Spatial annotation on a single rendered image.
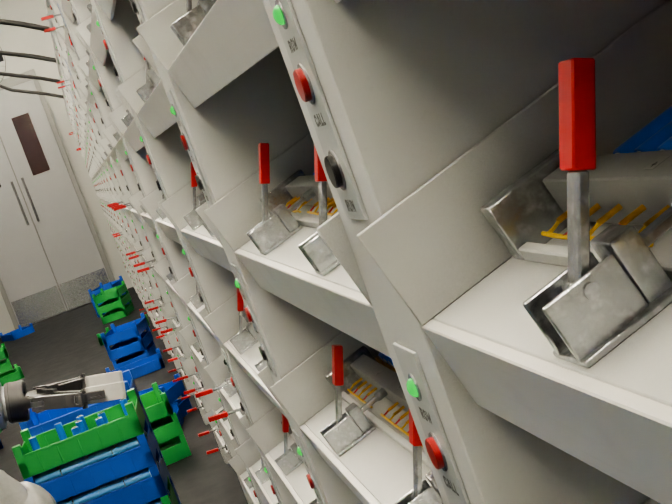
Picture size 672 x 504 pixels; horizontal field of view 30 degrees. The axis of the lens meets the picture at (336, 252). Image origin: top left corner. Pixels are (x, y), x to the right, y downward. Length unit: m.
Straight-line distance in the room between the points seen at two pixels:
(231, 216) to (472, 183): 0.70
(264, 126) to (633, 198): 0.81
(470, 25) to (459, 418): 0.17
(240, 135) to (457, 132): 0.70
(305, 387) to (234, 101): 0.29
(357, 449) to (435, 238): 0.56
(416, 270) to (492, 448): 0.09
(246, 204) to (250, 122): 0.08
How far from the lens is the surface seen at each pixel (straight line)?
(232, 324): 1.96
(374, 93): 0.55
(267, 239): 1.08
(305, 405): 1.27
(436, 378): 0.57
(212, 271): 1.95
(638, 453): 0.38
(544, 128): 0.57
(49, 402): 2.29
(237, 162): 1.24
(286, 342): 1.26
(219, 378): 2.68
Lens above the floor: 0.99
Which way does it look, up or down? 6 degrees down
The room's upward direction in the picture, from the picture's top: 20 degrees counter-clockwise
